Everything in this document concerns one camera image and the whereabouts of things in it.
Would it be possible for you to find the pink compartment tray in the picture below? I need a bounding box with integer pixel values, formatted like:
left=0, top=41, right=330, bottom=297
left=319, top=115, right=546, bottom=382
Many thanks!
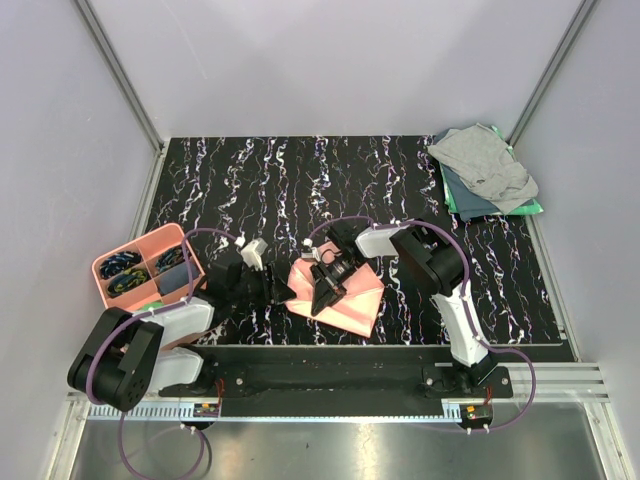
left=92, top=223, right=188, bottom=312

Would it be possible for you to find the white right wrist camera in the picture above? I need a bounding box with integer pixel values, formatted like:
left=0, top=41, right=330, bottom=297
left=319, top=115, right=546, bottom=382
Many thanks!
left=300, top=238, right=327, bottom=263

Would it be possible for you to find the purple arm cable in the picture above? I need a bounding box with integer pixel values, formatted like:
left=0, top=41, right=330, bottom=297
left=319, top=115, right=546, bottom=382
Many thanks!
left=305, top=215, right=539, bottom=434
left=87, top=227, right=246, bottom=478

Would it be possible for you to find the green mat under cloths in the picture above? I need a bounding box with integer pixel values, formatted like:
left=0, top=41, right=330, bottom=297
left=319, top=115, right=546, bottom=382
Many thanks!
left=430, top=124, right=542, bottom=220

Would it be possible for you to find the dark blue cloth in tray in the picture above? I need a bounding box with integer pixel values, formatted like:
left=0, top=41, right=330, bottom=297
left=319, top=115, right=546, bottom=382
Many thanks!
left=156, top=264, right=189, bottom=295

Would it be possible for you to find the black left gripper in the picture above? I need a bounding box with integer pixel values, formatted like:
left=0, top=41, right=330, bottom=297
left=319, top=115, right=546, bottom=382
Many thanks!
left=228, top=263, right=296, bottom=307

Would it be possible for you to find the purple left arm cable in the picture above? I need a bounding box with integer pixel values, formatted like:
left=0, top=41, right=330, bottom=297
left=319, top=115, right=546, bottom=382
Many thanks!
left=87, top=227, right=246, bottom=478

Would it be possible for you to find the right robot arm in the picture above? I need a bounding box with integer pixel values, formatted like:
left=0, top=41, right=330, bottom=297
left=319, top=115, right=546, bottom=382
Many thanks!
left=310, top=216, right=497, bottom=397

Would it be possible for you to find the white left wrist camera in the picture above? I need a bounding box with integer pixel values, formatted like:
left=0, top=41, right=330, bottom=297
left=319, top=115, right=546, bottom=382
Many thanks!
left=235, top=237, right=267, bottom=271

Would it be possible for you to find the grey cloth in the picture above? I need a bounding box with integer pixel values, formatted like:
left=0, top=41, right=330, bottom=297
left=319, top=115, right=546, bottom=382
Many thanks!
left=428, top=123, right=539, bottom=214

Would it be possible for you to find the dark blue folded cloth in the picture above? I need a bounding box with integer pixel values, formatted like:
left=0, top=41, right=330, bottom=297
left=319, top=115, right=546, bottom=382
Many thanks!
left=441, top=165, right=500, bottom=221

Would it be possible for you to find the aluminium frame post right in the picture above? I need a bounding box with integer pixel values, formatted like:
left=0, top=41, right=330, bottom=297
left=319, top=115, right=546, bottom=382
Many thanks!
left=508, top=0, right=600, bottom=147

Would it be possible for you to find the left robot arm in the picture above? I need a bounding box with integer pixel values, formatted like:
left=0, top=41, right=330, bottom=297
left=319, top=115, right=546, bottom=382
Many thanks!
left=67, top=262, right=296, bottom=412

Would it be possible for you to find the aluminium frame post left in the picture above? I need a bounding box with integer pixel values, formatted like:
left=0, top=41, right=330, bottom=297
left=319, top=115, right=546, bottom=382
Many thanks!
left=71, top=0, right=164, bottom=151

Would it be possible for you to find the aluminium front rail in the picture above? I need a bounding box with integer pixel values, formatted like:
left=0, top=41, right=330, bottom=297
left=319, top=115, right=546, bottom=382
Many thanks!
left=67, top=363, right=612, bottom=409

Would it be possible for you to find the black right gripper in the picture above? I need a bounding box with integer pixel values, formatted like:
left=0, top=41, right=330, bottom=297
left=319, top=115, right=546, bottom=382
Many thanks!
left=310, top=255, right=365, bottom=318

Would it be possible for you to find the aluminium frame post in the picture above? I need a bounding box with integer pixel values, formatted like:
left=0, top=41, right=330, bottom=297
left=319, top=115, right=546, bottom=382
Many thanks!
left=71, top=0, right=164, bottom=151
left=508, top=0, right=600, bottom=147

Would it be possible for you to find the blue patterned item in tray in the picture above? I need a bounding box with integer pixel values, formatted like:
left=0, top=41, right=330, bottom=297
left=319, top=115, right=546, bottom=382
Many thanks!
left=99, top=250, right=142, bottom=280

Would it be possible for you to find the green item in tray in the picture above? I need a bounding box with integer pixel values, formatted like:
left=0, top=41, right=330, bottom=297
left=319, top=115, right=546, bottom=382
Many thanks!
left=139, top=301, right=164, bottom=311

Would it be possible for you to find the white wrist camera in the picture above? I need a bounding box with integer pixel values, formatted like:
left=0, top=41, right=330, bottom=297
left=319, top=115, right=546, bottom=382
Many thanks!
left=235, top=237, right=267, bottom=271
left=300, top=238, right=327, bottom=263

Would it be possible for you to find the grey cable duct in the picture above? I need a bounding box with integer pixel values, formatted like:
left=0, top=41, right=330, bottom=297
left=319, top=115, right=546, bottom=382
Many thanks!
left=88, top=399, right=469, bottom=424

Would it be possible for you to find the pink satin napkin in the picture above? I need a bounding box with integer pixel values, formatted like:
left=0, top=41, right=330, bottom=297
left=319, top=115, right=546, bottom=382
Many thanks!
left=285, top=242, right=384, bottom=338

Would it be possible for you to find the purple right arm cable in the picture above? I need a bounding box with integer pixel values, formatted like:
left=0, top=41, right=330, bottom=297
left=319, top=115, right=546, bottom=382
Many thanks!
left=305, top=215, right=539, bottom=434

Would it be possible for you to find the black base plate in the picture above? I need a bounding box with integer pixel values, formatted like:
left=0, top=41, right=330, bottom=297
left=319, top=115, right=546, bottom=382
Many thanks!
left=160, top=345, right=514, bottom=419

